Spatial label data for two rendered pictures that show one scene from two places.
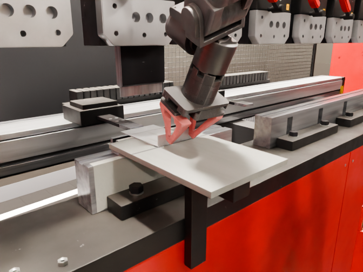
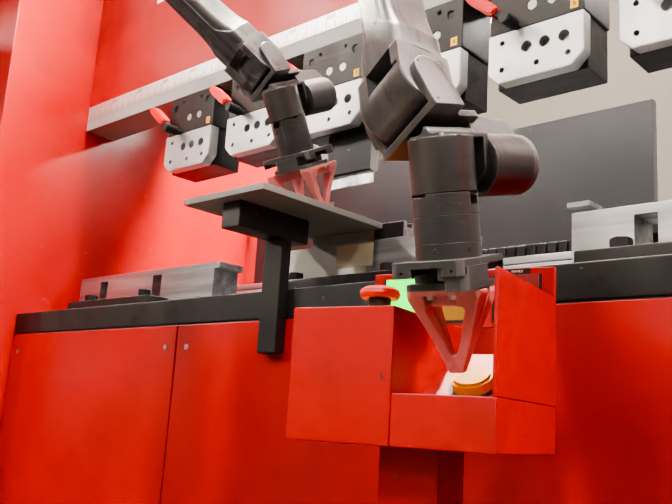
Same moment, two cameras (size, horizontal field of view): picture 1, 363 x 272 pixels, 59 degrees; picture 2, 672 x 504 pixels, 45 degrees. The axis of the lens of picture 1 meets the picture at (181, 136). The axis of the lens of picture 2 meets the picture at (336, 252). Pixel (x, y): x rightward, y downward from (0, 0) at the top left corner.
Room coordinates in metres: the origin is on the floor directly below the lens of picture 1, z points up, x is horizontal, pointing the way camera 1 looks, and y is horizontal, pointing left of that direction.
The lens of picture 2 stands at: (0.48, -1.28, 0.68)
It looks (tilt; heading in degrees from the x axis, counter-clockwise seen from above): 12 degrees up; 84
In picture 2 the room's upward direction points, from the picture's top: 4 degrees clockwise
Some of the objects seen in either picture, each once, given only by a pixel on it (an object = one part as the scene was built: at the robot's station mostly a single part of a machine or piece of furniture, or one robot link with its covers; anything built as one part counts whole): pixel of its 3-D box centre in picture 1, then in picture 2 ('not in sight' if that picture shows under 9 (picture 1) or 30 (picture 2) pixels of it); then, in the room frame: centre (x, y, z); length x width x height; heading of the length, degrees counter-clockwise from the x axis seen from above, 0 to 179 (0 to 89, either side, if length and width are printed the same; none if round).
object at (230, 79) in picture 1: (234, 78); not in sight; (1.44, -0.24, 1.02); 0.44 x 0.06 x 0.04; 131
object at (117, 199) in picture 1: (176, 184); (339, 287); (0.62, 0.01, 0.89); 0.30 x 0.05 x 0.03; 131
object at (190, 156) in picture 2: not in sight; (204, 135); (0.35, 0.40, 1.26); 0.15 x 0.09 x 0.17; 131
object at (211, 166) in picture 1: (192, 153); (286, 214); (0.52, -0.02, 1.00); 0.26 x 0.18 x 0.01; 41
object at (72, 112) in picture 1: (107, 114); not in sight; (0.76, 0.18, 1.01); 0.26 x 0.12 x 0.05; 41
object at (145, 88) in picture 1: (141, 70); (352, 160); (0.64, 0.08, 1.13); 0.10 x 0.02 x 0.10; 131
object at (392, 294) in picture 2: not in sight; (379, 304); (0.60, -0.49, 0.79); 0.04 x 0.04 x 0.04
